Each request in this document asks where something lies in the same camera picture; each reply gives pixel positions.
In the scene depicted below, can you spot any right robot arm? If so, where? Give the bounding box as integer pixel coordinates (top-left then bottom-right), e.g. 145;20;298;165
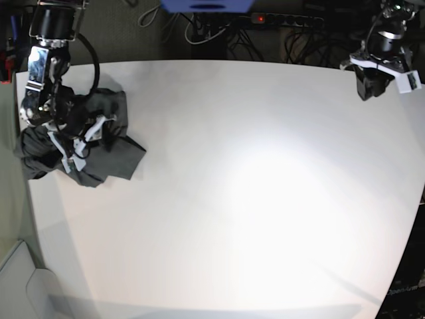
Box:
19;1;116;163

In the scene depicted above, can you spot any red clamp at left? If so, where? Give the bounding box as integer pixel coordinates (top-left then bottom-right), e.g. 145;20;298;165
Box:
1;51;15;84

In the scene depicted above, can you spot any dark grey t-shirt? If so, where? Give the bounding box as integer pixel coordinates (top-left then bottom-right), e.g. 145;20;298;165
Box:
14;88;146;188

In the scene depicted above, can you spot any black floor cable bundle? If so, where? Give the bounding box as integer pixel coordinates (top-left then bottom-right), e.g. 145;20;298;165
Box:
282;19;366;67

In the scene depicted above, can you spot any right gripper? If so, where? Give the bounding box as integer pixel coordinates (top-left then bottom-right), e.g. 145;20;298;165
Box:
46;114;117;160

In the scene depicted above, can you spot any white cable loop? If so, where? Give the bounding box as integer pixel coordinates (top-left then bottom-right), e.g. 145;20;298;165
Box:
184;19;230;45

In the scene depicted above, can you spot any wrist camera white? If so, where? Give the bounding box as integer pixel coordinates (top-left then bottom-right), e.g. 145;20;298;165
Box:
395;70;422;94
62;156;86;173

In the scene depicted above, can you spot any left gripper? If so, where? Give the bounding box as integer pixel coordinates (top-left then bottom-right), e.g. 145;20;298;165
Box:
340;51;414;101

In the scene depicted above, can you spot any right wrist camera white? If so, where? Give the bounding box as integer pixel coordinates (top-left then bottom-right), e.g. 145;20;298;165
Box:
62;156;86;173

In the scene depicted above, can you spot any blue box overhead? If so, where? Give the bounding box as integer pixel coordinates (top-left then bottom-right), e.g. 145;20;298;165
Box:
161;0;254;13

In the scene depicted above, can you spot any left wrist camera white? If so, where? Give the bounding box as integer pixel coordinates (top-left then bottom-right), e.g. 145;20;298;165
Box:
395;70;422;94

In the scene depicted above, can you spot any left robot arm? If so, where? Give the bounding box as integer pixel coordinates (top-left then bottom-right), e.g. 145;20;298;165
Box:
340;1;424;101

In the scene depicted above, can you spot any black power strip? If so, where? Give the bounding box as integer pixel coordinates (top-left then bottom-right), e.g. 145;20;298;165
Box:
250;13;325;29

